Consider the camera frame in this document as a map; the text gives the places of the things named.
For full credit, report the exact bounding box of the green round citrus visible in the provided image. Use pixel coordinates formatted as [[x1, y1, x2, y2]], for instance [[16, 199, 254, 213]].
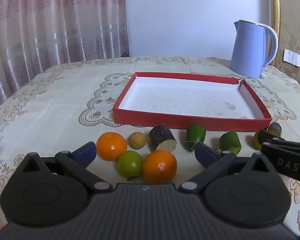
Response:
[[116, 150, 144, 180]]

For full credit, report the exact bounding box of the cream embroidered tablecloth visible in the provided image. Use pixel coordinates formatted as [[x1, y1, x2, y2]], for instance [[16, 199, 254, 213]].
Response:
[[0, 56, 300, 230]]

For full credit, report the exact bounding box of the white wall switch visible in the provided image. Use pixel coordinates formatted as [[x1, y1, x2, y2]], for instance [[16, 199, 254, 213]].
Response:
[[283, 49, 300, 67]]

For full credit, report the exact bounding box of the small tan round fruit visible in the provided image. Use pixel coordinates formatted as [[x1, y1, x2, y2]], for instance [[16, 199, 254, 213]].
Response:
[[129, 132, 147, 150]]

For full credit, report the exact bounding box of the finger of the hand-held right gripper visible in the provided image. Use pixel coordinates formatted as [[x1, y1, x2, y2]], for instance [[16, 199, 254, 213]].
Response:
[[258, 130, 300, 155]]

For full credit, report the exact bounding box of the green cucumber piece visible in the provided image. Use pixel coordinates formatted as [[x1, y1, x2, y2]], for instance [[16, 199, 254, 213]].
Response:
[[219, 131, 242, 155]]

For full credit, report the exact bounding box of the red cardboard tray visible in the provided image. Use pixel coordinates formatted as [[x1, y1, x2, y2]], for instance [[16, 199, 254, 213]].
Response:
[[112, 72, 272, 132]]

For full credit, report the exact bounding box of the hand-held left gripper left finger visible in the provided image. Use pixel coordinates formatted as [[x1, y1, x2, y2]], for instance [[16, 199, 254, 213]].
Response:
[[21, 142, 113, 194]]

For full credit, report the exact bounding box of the tapered green cucumber end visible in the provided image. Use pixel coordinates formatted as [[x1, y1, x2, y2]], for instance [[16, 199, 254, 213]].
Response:
[[186, 124, 207, 152]]

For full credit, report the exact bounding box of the gold wall moulding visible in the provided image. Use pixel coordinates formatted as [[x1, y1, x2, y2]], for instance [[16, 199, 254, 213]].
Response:
[[269, 0, 281, 67]]

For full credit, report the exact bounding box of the blue electric kettle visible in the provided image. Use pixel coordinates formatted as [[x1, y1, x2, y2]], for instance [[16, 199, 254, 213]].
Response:
[[229, 19, 279, 79]]

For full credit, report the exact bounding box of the orange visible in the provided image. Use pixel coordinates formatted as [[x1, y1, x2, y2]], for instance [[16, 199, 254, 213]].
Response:
[[142, 149, 178, 183], [96, 132, 128, 162]]

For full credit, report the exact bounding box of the pink patterned curtain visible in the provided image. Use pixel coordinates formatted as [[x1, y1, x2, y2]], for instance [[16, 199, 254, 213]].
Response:
[[0, 0, 130, 115]]

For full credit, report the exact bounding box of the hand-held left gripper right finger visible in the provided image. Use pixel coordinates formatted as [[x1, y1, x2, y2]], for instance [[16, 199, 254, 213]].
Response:
[[179, 142, 275, 194]]

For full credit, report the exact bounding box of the green tomato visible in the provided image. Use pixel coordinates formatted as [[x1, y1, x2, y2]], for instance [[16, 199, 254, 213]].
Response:
[[253, 131, 263, 150]]

